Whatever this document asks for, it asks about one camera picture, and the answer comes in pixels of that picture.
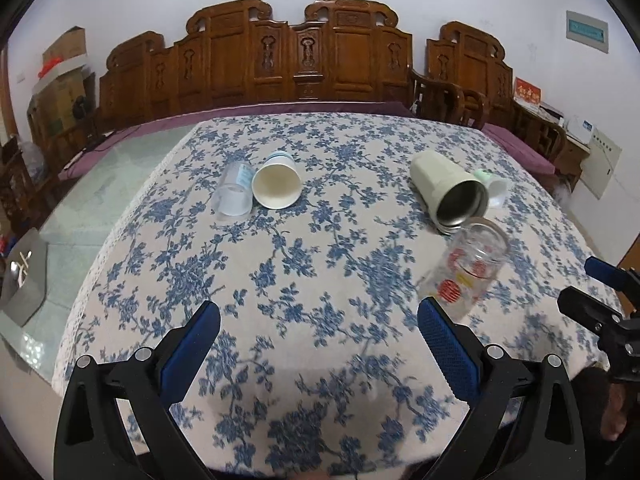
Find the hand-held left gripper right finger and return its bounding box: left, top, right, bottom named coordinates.
left=417, top=297, right=586, bottom=480

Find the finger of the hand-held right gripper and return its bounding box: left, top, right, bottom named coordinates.
left=557, top=285, right=624, bottom=331
left=584, top=255, right=640, bottom=306

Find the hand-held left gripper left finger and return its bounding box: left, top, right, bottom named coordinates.
left=54, top=301, right=221, bottom=480

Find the red printed glass cup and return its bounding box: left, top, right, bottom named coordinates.
left=416, top=217, right=511, bottom=322

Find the clear plastic cup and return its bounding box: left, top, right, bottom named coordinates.
left=213, top=160, right=257, bottom=222

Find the cream steel-lined cup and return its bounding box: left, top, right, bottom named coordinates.
left=409, top=151, right=491, bottom=234

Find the white paper cup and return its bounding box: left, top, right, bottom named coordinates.
left=251, top=151, right=303, bottom=210

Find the blue floral tablecloth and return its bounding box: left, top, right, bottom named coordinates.
left=51, top=114, right=630, bottom=478

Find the small purple seat cushion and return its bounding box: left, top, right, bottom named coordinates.
left=481, top=122, right=557, bottom=177

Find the wooden side table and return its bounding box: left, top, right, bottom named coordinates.
left=512, top=99, right=592, bottom=187

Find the grey metal box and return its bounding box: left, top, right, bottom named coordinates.
left=0, top=227, right=49, bottom=329

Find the red gift box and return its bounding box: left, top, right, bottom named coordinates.
left=514, top=78, right=543, bottom=106

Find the dark wooden chair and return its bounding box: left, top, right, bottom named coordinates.
left=0, top=134, right=57, bottom=242

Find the carved wooden armchair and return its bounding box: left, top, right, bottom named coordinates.
left=409, top=20, right=569, bottom=162

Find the large cardboard box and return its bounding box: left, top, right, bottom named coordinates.
left=26, top=67, right=97, bottom=147

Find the carved wooden bench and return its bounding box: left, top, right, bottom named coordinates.
left=97, top=0, right=417, bottom=132

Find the small cardboard box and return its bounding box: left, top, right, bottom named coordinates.
left=41, top=27, right=88, bottom=69

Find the white wall cabinet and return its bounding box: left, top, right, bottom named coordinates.
left=579, top=127, right=624, bottom=202

